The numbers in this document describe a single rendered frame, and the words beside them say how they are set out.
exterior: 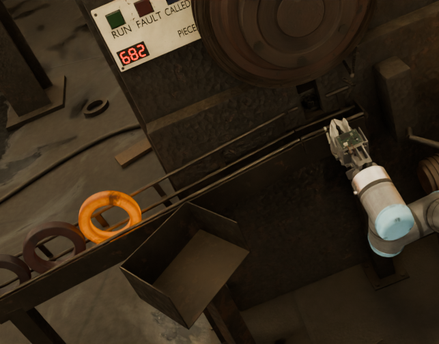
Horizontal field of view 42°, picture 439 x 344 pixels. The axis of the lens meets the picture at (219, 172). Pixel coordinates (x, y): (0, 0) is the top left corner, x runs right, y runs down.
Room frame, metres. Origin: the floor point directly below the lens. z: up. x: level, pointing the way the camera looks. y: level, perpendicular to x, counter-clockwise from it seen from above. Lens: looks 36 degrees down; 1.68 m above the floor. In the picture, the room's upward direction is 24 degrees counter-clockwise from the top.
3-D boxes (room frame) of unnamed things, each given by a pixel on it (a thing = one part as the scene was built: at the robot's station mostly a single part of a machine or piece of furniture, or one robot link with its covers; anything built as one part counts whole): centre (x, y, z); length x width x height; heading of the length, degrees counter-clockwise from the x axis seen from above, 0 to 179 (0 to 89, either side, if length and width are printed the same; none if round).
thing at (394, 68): (1.35, -0.57, 0.68); 0.11 x 0.08 x 0.24; 177
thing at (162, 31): (1.47, 0.00, 1.15); 0.26 x 0.02 x 0.18; 87
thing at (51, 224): (1.40, 0.55, 0.66); 0.18 x 0.03 x 0.18; 93
